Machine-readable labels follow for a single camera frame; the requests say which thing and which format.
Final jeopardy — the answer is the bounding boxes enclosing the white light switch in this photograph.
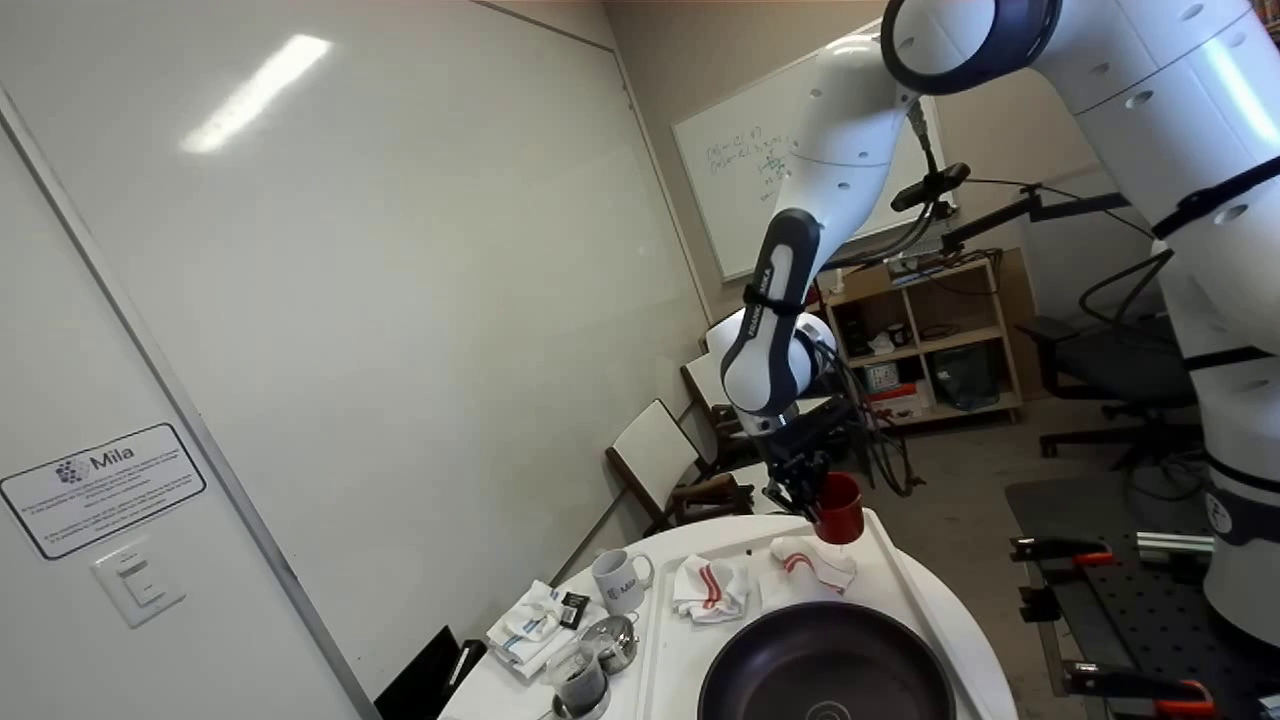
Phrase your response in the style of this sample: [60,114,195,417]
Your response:
[88,534,189,633]

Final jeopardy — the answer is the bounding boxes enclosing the glass jar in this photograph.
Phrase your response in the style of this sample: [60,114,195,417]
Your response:
[550,656,618,720]

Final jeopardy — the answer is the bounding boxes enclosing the white mug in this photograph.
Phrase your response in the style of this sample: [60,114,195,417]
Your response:
[589,542,661,621]

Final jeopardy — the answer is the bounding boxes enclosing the black wall box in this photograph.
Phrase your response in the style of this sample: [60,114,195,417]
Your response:
[368,621,494,720]

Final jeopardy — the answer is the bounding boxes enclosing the leaning white panel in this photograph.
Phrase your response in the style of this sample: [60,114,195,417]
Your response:
[608,395,706,518]

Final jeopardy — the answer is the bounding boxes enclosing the black frying pan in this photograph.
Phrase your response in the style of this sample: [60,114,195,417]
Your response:
[691,597,963,720]

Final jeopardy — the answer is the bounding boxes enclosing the pile of white packets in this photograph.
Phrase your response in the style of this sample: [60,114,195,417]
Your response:
[483,577,594,683]

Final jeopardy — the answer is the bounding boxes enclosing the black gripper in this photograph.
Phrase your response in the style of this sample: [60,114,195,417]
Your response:
[765,395,875,523]

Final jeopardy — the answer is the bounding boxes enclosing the small metal bowl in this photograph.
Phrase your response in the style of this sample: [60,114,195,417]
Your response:
[582,613,643,679]

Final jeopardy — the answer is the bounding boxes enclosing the black camera boom stand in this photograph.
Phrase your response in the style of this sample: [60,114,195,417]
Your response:
[887,160,1131,265]

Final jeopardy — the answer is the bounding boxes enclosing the written whiteboard on wall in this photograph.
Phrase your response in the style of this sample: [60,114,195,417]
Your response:
[669,57,970,285]

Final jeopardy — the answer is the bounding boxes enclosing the crumpled white cloth red stripes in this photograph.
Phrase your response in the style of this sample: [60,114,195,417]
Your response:
[669,548,765,627]

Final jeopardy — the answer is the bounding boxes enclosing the flat white cloth red stripes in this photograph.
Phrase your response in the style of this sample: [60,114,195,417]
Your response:
[765,530,865,598]

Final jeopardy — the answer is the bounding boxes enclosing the orange cup with handle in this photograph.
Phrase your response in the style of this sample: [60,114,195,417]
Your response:
[809,467,867,548]

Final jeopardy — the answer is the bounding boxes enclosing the orange handled clamp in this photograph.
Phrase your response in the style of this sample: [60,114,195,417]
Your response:
[1062,656,1224,720]
[1005,527,1125,571]

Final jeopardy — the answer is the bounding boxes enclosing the black chair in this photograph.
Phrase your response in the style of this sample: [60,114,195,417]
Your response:
[1027,307,1206,470]

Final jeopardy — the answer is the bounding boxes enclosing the black tool platform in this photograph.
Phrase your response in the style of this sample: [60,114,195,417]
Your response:
[1001,467,1280,720]

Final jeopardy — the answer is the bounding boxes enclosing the wooden shelf unit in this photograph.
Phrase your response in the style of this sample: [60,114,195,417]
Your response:
[816,248,1032,432]

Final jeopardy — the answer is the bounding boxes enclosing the large wall whiteboard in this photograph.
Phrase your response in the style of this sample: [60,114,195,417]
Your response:
[0,0,712,720]

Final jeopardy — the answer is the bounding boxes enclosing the white wall sign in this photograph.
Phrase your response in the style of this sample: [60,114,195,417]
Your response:
[0,420,214,563]

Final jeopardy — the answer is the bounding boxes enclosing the small black gadget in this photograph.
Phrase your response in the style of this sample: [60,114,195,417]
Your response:
[551,586,597,635]

